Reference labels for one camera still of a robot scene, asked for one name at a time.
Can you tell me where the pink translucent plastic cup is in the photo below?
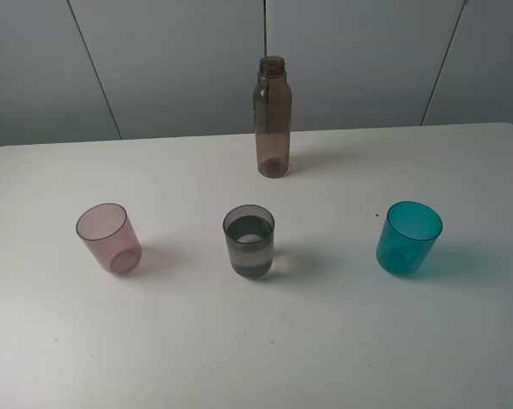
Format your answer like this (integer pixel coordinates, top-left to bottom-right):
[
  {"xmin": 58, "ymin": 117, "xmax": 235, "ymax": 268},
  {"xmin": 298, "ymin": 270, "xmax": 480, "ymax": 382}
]
[{"xmin": 76, "ymin": 203, "xmax": 142, "ymax": 275}]

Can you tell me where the teal translucent plastic cup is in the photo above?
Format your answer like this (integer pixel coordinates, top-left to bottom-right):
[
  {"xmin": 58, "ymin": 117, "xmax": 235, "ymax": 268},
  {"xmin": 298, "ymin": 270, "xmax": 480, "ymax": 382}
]
[{"xmin": 376, "ymin": 201, "xmax": 443, "ymax": 277}]

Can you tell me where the grey translucent plastic cup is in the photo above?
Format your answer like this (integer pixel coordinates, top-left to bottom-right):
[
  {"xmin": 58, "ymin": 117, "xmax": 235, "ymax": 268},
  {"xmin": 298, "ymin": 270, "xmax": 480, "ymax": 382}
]
[{"xmin": 222, "ymin": 204, "xmax": 275, "ymax": 279}]

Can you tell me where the brown translucent plastic bottle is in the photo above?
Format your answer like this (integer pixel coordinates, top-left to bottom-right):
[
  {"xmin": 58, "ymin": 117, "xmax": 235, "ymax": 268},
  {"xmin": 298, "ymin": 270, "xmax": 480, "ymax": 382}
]
[{"xmin": 252, "ymin": 55, "xmax": 292, "ymax": 179}]

